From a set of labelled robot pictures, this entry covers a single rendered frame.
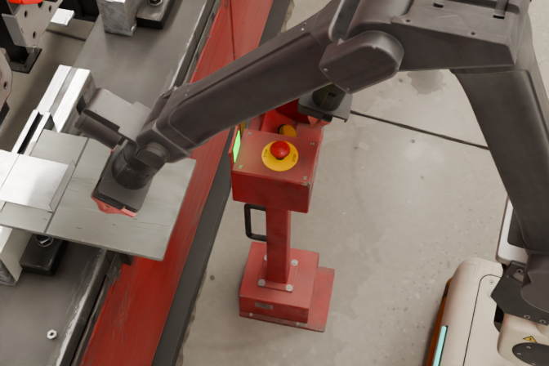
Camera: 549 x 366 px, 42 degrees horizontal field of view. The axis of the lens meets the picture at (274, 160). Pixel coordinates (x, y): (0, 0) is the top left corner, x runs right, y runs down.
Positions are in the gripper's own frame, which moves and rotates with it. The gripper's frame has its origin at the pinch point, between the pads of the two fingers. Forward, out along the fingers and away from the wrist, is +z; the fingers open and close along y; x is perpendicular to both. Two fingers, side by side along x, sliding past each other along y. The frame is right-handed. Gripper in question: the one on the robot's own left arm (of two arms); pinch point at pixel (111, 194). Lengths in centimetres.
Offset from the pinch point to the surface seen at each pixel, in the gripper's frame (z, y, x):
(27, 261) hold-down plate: 17.8, 8.5, -5.8
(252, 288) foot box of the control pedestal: 73, -28, 55
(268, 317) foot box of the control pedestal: 80, -26, 65
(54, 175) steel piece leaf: 8.0, -2.7, -8.3
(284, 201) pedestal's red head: 18.4, -24.1, 35.1
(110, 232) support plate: 2.3, 4.7, 2.4
